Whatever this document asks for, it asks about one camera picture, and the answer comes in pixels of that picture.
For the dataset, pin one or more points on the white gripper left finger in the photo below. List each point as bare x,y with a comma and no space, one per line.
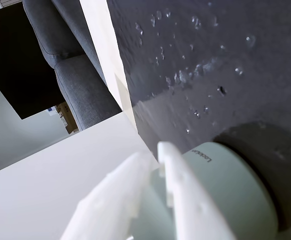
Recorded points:
115,200

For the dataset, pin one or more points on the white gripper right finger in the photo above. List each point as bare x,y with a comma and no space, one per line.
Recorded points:
188,200

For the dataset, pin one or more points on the brown cardboard box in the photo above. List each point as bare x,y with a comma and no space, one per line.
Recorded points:
68,117

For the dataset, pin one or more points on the black table mat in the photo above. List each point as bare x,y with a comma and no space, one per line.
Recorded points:
210,50

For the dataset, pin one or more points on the grey fabric sofa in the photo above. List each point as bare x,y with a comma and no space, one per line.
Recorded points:
80,87

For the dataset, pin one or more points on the pale green insulated mug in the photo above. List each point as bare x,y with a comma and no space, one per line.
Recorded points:
235,187

